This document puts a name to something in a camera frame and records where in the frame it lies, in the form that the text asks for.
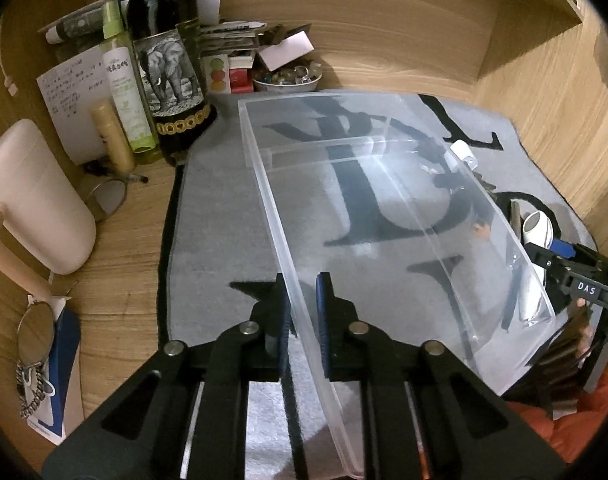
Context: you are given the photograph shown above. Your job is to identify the clear plastic storage bin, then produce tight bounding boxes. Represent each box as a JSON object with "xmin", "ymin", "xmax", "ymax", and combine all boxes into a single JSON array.
[{"xmin": 238, "ymin": 91, "xmax": 554, "ymax": 479}]

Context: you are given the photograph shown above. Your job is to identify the white handheld massager device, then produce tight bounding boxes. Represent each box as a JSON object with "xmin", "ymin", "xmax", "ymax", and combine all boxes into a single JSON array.
[{"xmin": 518, "ymin": 210, "xmax": 554, "ymax": 324}]

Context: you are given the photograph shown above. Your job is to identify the orange jacket sleeve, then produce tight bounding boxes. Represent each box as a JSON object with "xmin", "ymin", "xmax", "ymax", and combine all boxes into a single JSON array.
[{"xmin": 508, "ymin": 365, "xmax": 608, "ymax": 464}]

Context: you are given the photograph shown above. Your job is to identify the grey rug with black letters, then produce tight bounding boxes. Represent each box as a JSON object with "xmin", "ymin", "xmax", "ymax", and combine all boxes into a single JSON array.
[{"xmin": 159, "ymin": 90, "xmax": 599, "ymax": 480}]

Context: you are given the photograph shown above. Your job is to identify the round eyeglasses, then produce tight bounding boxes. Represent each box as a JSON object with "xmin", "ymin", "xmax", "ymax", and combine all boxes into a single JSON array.
[{"xmin": 77, "ymin": 159, "xmax": 148, "ymax": 222}]

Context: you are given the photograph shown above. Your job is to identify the white bowl of beads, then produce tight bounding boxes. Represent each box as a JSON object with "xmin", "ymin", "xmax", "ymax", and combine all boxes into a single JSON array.
[{"xmin": 252, "ymin": 61, "xmax": 323, "ymax": 93}]

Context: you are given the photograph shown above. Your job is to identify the blue and white booklet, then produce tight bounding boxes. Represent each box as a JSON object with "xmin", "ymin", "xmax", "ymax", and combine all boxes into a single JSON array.
[{"xmin": 26, "ymin": 299, "xmax": 84, "ymax": 445}]

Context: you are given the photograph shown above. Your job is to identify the traffic light card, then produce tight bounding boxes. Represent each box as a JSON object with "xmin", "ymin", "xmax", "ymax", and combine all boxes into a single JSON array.
[{"xmin": 202, "ymin": 54, "xmax": 231, "ymax": 94}]

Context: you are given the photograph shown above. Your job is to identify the white small cardboard box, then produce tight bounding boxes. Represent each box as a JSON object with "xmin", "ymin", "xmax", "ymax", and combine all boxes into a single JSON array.
[{"xmin": 258, "ymin": 30, "xmax": 315, "ymax": 72}]

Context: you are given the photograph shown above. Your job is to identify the small beige tube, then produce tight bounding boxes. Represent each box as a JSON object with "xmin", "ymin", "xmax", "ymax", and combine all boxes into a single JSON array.
[{"xmin": 90, "ymin": 99, "xmax": 136, "ymax": 174}]

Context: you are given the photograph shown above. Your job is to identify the stack of books and papers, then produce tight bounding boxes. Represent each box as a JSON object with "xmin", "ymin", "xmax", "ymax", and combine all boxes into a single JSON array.
[{"xmin": 200, "ymin": 21, "xmax": 285, "ymax": 94}]

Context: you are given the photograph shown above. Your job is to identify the white handwritten note paper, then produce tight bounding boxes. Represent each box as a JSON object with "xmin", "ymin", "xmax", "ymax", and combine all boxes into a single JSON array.
[{"xmin": 37, "ymin": 46, "xmax": 112, "ymax": 166}]

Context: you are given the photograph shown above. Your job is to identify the green spray bottle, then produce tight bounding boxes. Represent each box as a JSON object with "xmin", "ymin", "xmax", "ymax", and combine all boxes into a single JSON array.
[{"xmin": 100, "ymin": 0, "xmax": 157, "ymax": 154}]

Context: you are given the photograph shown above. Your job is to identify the dark wine bottle elephant label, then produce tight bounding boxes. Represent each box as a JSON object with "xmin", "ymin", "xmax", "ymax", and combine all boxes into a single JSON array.
[{"xmin": 127, "ymin": 0, "xmax": 217, "ymax": 166}]

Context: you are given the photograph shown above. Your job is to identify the round mirror with chain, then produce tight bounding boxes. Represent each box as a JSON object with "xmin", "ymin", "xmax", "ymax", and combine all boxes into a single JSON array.
[{"xmin": 15, "ymin": 301, "xmax": 55, "ymax": 419}]

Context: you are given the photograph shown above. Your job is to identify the pink mug with handle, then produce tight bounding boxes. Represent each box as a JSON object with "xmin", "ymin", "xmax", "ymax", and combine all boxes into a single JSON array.
[{"xmin": 0, "ymin": 119, "xmax": 96, "ymax": 301}]

